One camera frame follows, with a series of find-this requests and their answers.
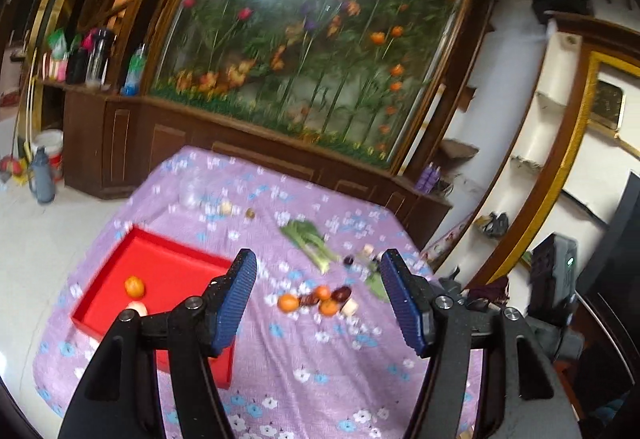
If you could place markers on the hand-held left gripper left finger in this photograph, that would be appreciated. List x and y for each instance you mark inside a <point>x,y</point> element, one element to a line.
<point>235,304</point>

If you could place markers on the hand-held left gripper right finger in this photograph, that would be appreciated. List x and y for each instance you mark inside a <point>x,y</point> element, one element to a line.
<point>400,304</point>

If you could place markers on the red tray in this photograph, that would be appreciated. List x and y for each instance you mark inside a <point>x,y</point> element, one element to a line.
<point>165,269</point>

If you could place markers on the tan round potato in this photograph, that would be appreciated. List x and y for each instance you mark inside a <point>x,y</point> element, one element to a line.
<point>226,207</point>

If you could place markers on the loose green leaf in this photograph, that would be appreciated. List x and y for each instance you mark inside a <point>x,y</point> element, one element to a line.
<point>377,288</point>

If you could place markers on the beige food chunk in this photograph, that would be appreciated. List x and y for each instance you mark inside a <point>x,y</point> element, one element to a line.
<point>350,307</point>

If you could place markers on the dark red date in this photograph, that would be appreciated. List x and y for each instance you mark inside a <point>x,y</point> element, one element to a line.
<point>342,293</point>
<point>307,300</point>

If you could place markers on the small beige food cube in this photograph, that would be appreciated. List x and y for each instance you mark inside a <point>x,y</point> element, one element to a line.
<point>368,250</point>

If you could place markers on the small green round fruit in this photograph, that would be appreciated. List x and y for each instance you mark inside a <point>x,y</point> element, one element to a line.
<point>250,213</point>

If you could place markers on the purple floral tablecloth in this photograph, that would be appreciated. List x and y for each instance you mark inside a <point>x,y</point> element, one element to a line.
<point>300,369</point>

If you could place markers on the bok choy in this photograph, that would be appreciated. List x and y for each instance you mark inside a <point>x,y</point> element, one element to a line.
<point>312,244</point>

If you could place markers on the pale pink peach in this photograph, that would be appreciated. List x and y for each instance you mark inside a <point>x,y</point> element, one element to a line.
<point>136,306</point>

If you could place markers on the clear plastic container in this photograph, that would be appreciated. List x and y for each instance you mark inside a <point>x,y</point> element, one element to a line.
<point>190,193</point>

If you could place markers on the pair of dark shoes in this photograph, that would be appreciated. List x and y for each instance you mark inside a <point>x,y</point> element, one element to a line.
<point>492,224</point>

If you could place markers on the purple bottles pack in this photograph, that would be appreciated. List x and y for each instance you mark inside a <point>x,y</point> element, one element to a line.
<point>430,176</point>

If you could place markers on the black device with green light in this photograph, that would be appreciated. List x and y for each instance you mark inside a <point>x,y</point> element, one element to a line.
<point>550,274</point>

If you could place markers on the brown wooden cabinet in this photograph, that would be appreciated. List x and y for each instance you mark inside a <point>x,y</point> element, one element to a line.
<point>130,134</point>

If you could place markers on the grey thermos jug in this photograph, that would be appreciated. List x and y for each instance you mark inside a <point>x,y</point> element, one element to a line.
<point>42,176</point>

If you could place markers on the black flat screen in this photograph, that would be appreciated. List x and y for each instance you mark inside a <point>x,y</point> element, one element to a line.
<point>620,224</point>

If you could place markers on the white plastic bucket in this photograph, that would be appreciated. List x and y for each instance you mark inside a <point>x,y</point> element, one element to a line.
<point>50,149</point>

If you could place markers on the green label plastic bottle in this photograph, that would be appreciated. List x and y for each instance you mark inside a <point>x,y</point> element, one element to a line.
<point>134,69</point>

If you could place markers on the red mop head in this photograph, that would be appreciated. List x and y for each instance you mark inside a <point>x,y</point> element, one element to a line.
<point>10,167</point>

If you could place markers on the flower and bamboo glass panel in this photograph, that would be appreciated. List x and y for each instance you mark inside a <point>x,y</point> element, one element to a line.
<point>310,49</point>

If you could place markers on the steel and black flask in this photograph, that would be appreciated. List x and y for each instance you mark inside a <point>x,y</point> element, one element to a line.
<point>98,56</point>

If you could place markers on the gold framed picture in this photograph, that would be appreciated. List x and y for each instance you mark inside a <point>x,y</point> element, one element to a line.
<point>607,104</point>

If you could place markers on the green snack packet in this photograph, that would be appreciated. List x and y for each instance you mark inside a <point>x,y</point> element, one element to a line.
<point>57,41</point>

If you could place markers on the black bag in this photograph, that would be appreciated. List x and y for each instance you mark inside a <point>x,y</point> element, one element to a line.
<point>557,1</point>

